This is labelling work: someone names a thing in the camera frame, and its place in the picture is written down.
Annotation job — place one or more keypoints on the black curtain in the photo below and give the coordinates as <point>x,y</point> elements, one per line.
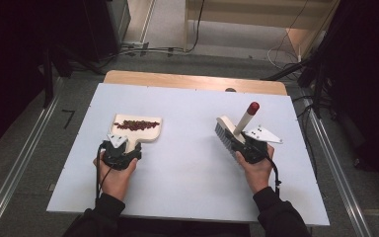
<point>10,65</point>
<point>365,82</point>

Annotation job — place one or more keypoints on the cream brush with red tip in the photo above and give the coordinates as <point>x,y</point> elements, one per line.
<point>225,126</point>

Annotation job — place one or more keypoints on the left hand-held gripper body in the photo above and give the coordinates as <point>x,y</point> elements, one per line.
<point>118,158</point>

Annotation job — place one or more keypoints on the person's left hand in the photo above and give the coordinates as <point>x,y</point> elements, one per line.
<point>115,182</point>

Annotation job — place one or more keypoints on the dark cabinet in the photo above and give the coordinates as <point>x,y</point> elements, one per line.
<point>102,26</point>

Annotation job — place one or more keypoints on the person's lap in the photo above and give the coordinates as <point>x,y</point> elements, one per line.
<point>184,228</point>

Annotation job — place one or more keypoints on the person's right hand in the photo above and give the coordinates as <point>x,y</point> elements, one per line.
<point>258,176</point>

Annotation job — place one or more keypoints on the wooden table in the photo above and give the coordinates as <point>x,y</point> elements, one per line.
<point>177,80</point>

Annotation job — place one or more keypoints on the metal floor rail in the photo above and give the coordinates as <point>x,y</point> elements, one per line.
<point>342,184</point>
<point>16,168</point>

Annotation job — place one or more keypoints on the cream plastic dustpan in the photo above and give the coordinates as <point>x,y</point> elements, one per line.
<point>144,135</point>

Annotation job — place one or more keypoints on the light wooden shelf unit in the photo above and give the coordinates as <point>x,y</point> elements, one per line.
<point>260,21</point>

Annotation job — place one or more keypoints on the dark round table grommet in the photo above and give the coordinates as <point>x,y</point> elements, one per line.
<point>230,90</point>

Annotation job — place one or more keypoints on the pile of red and green beans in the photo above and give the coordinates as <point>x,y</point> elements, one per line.
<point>135,125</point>

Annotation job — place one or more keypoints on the black metal stand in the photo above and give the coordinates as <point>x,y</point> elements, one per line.
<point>48,82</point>
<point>317,92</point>

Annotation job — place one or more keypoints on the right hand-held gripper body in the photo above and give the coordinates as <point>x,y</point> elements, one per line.
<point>256,148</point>

